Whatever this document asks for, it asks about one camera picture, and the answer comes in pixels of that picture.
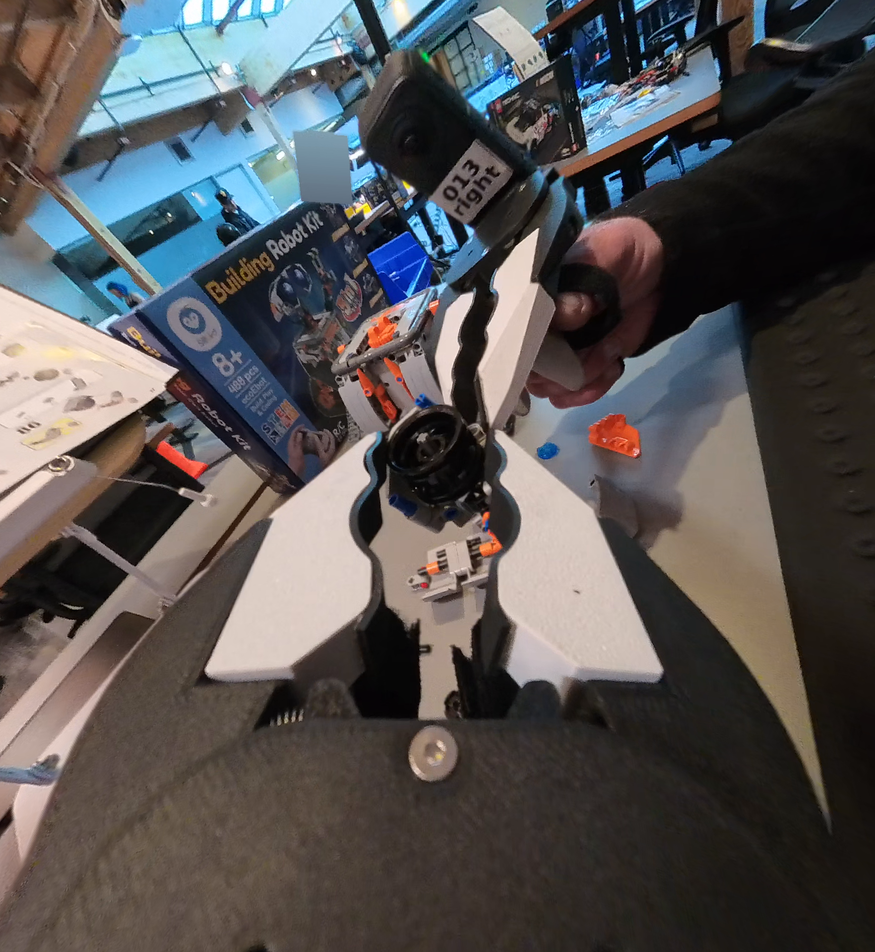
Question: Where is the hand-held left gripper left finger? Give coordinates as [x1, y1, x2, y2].
[205, 431, 386, 681]

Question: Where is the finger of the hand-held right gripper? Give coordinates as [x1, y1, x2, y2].
[434, 289, 477, 409]
[477, 227, 558, 431]

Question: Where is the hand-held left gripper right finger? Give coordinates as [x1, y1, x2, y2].
[482, 431, 664, 684]

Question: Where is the grey curved brick panel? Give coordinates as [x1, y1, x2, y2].
[592, 475, 641, 537]

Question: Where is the black toy wheel hub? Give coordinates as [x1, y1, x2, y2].
[385, 405, 495, 534]

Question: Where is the person's right forearm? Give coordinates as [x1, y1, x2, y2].
[594, 22, 875, 352]

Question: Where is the person's right hand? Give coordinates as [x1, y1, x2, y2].
[527, 216, 666, 409]

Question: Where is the tracked toy brick robot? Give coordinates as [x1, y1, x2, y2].
[331, 286, 443, 433]

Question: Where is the blue plastic bin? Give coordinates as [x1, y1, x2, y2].
[369, 232, 436, 306]

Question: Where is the black car kit box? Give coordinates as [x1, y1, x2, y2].
[487, 56, 588, 167]

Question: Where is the grey orange axle assembly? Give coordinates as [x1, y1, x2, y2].
[406, 532, 504, 604]

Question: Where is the orange brick piece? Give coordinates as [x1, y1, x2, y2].
[588, 413, 643, 461]

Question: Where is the blue toy kit box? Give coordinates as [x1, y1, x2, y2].
[110, 204, 391, 496]

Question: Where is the brown wooden table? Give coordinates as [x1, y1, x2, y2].
[534, 0, 745, 218]

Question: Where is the black dimpled mat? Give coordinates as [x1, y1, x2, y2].
[739, 231, 875, 952]

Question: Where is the open instruction booklet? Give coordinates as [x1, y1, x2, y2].
[0, 268, 179, 507]

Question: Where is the black mesh office chair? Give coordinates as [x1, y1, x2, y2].
[716, 0, 875, 139]

